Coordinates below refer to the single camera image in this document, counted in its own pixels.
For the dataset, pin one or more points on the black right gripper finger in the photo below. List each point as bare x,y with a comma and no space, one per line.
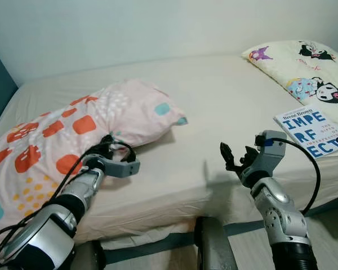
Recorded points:
249,152
227,154

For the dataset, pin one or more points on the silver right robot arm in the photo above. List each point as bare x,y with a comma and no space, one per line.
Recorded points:
281,219

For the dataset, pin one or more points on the mattress with cream sheet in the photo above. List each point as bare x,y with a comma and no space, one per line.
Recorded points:
225,101

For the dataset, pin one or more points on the white book with blue letters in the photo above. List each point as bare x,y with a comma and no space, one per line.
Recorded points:
310,132

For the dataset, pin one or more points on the cream cartoon print blanket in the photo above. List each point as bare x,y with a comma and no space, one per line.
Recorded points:
304,67

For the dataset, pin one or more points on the grey robot leg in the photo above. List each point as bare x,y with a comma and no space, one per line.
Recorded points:
90,256
214,247

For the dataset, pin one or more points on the grey robot right leg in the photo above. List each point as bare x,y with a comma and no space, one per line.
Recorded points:
214,247

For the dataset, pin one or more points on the dark blue bed base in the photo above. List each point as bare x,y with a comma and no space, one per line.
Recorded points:
152,246

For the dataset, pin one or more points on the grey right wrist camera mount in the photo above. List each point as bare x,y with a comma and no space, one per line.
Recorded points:
273,149

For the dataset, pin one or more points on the grey robot left leg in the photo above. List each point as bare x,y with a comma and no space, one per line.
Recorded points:
90,256

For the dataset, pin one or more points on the pink pillow with orange spots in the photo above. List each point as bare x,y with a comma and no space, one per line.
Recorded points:
101,112

